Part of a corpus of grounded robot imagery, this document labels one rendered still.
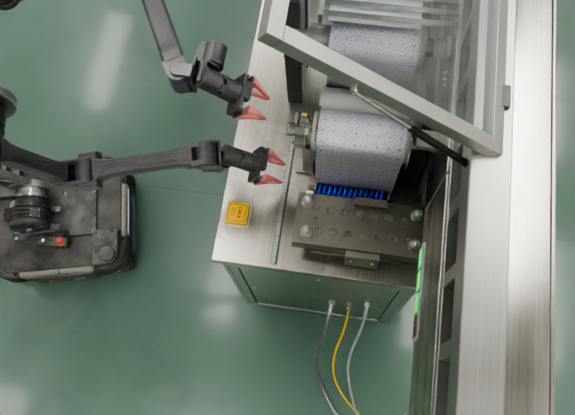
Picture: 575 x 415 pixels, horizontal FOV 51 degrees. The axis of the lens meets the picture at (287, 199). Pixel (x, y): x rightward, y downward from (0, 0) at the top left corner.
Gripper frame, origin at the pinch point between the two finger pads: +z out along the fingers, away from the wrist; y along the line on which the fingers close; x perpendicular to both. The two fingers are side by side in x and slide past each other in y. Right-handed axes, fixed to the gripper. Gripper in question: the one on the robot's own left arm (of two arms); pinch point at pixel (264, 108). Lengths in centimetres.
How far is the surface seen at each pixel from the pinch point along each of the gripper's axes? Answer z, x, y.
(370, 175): 37.0, 3.3, 6.5
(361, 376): 119, -77, 54
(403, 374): 133, -66, 50
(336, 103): 21.3, 3.0, -10.0
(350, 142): 21.2, 11.1, 4.5
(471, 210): 17, 54, 33
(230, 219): 18.7, -39.9, 18.6
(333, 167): 26.7, -1.5, 6.6
